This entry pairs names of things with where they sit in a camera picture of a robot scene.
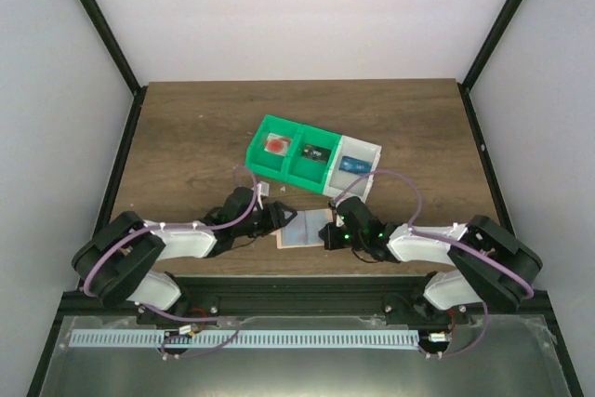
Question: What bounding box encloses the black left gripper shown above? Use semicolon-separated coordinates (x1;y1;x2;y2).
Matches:
234;203;298;240

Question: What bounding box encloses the light blue slotted cable duct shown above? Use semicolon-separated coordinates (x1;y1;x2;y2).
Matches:
68;329;419;351

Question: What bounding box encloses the beige leather card holder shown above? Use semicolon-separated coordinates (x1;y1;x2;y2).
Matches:
276;209;332;249

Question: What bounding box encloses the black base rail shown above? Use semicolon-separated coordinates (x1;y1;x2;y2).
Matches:
62;275;552;324

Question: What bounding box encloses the blue VIP credit card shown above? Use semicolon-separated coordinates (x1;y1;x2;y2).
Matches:
338;155;372;175

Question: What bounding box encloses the black right frame post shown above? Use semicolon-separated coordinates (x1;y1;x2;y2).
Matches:
457;0;552;91

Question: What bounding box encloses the middle green plastic bin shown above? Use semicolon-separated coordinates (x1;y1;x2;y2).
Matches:
284;125;341;193

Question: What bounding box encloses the metal sheet front plate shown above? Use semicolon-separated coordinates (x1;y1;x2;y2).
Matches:
40;316;571;396

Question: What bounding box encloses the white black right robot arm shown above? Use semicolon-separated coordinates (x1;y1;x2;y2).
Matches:
318;197;543;325

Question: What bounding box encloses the left green plastic bin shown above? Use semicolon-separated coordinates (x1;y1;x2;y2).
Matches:
245;114;303;180

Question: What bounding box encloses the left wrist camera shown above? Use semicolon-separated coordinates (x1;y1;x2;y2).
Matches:
253;181;270;209

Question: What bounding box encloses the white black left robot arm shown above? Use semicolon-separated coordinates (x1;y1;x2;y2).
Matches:
72;183;298;326

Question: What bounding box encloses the black left frame post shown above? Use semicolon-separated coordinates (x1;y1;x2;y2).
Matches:
50;0;143;96

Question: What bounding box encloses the black frame post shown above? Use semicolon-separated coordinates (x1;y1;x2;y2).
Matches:
50;0;143;96
457;0;552;91

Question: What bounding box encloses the white red card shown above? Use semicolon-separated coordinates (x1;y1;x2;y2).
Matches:
264;134;292;157

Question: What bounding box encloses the white plastic bin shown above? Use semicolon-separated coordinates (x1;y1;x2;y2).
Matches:
323;136;382;198

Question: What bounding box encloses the black VIP credit card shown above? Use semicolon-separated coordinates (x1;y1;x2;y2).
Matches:
301;144;332;164

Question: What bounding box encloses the green plastic bin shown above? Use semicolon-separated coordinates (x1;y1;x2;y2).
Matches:
245;114;303;180
284;125;341;193

